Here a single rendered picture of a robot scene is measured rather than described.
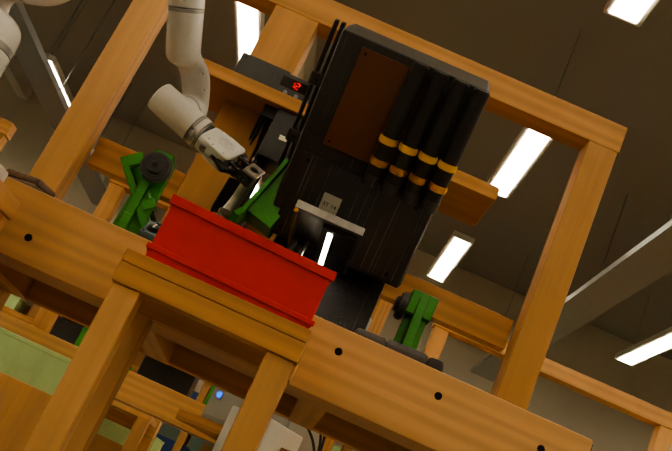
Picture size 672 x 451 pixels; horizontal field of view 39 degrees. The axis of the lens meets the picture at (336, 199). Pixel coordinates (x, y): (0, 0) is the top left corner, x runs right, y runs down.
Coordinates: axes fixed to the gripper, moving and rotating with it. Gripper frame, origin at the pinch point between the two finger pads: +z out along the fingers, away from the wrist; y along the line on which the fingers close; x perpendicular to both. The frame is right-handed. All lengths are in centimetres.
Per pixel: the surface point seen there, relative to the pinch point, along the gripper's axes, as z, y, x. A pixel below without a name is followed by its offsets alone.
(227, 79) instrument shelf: -26.2, 23.7, -4.4
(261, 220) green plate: 12.4, -15.0, -2.4
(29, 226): -17, -59, 8
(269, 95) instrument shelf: -14.7, 26.7, -7.8
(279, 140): -3.9, 22.2, -1.9
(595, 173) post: 67, 71, -37
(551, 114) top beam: 46, 76, -41
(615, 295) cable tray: 177, 525, 166
